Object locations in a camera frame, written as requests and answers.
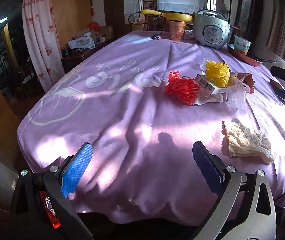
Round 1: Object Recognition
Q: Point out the white plastic bag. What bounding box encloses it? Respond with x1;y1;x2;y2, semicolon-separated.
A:
68;36;96;49

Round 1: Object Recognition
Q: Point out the red foam fruit net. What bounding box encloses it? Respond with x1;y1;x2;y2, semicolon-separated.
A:
165;71;200;105

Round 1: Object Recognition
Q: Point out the yellow frying pan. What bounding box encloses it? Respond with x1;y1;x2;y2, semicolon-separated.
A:
140;9;193;23

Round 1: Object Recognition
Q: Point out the white medicine box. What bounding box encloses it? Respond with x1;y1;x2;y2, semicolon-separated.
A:
194;75;227;96

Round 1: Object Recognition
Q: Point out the yellow foam fruit net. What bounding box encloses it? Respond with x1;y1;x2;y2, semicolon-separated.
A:
205;60;230;88

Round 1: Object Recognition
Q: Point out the brown instant noodle cup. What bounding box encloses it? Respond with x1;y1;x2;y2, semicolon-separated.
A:
169;21;187;41

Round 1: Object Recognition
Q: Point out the white red floral curtain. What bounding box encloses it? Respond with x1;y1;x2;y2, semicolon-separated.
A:
22;0;65;92

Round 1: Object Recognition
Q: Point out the torn red brown paper packaging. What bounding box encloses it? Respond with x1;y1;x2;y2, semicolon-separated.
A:
230;73;255;94

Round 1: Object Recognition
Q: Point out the beige paper napkin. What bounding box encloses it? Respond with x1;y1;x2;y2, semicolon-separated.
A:
223;121;275;163

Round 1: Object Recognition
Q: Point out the red frying pan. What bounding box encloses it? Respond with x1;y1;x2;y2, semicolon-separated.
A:
227;43;277;67

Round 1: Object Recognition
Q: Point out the dark wooden side table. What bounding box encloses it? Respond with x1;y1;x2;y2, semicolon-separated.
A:
62;40;112;74

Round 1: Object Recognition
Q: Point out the light green rice cooker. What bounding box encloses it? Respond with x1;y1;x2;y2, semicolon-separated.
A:
193;9;230;49

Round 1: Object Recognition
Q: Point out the black power cable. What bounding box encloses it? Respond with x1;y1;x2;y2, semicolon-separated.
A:
128;9;171;41

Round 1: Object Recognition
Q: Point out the green instant noodle cup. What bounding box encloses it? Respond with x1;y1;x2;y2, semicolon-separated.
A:
234;35;252;55

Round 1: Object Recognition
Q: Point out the purple tablecloth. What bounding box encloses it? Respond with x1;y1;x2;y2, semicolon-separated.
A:
17;31;285;226

